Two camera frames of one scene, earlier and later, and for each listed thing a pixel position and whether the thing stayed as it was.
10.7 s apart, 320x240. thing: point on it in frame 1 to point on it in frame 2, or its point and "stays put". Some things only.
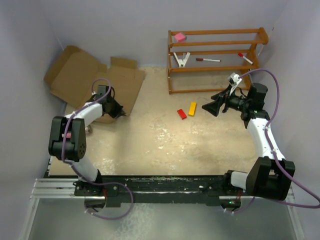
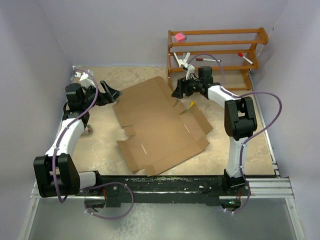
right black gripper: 213,107 to 183,88
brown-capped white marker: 207,59 stays put
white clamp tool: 181,63 stays put
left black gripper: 118,112 to 104,98
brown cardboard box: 72,75 to 165,135
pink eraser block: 180,37 stays put
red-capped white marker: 241,54 stays put
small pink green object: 88,128 stays put
